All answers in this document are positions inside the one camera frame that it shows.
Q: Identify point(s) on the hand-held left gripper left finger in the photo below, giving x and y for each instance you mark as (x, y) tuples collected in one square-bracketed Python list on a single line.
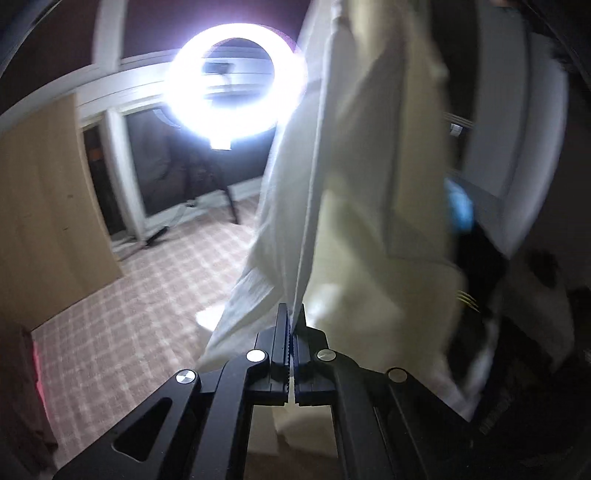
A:
[(277, 364)]

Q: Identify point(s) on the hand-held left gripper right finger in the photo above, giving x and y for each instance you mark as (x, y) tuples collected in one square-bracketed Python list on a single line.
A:
[(304, 364)]

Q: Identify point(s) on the white shirt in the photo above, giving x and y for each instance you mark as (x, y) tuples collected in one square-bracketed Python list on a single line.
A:
[(369, 207)]

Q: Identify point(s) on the pink plaid bed blanket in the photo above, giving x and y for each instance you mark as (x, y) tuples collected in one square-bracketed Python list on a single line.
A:
[(138, 295)]

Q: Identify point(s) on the person's black sweater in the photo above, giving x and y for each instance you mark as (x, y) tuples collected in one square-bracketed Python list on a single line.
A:
[(480, 267)]

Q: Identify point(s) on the light oak board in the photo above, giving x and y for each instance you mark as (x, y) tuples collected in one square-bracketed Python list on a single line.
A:
[(41, 207)]

